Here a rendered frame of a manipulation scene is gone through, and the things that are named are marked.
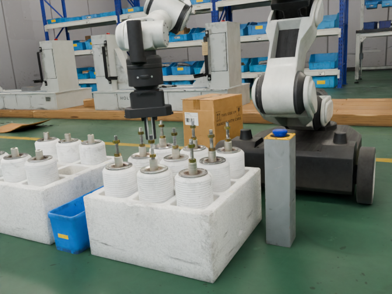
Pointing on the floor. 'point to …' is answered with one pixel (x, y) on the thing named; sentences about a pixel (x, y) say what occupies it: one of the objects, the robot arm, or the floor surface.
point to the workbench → (364, 38)
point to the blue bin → (70, 226)
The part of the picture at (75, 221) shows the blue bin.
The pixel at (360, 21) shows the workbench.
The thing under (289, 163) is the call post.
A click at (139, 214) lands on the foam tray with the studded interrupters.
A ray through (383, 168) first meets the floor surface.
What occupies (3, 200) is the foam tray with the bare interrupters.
